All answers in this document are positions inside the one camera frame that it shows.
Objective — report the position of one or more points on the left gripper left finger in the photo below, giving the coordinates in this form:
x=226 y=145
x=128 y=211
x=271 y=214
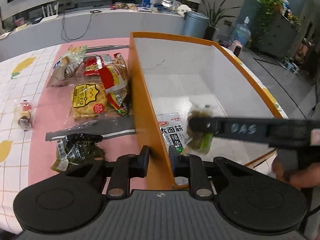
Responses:
x=75 y=198

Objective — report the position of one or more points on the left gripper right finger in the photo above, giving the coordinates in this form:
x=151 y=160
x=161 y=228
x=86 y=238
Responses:
x=247 y=199

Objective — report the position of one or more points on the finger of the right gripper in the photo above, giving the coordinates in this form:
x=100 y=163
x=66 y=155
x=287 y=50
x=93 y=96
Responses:
x=204 y=125

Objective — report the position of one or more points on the green pickled vegetable packet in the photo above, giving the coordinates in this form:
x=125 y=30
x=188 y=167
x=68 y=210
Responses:
x=199 y=134

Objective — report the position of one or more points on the white spicy strips packet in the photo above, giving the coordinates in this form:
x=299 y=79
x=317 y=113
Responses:
x=174 y=132

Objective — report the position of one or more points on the dark seaweed snack packet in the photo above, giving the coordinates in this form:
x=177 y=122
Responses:
x=73 y=149

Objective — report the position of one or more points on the yellow cracker clear bag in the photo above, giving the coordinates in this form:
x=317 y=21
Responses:
x=89 y=101

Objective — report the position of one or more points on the clear chocolate cupcake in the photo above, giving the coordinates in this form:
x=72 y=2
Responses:
x=23 y=115

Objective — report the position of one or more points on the red yellow noodle snack bag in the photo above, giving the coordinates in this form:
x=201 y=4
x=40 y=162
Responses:
x=115 y=79

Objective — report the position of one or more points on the right hand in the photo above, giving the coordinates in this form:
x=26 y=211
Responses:
x=306 y=178

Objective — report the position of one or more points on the orange cardboard box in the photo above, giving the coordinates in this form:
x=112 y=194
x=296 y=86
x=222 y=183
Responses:
x=171 y=73

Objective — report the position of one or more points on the pink table mat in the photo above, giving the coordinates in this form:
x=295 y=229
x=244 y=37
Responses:
x=52 y=122

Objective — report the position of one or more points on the grey round trash bin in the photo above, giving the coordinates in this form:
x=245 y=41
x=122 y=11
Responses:
x=195 y=24

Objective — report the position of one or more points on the blue water jug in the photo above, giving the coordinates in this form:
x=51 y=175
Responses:
x=241 y=32

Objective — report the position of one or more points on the grey drawer cabinet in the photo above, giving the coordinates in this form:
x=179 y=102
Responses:
x=279 y=38

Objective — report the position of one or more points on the potted green leaf plant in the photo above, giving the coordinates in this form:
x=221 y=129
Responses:
x=215 y=15

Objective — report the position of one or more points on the red snack packet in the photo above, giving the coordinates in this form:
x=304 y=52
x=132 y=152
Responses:
x=97 y=64

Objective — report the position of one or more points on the lemon print white tablecloth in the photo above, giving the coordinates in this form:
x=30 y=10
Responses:
x=22 y=78

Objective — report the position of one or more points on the climbing green vine plant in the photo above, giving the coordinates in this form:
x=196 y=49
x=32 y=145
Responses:
x=266 y=13

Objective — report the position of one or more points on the blue white chip bag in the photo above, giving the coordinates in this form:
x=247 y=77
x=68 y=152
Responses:
x=67 y=66

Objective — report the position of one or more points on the grey low tv cabinet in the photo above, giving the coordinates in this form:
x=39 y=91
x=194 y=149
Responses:
x=78 y=20

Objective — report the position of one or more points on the white wifi router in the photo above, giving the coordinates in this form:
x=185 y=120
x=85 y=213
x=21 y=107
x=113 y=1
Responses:
x=50 y=12

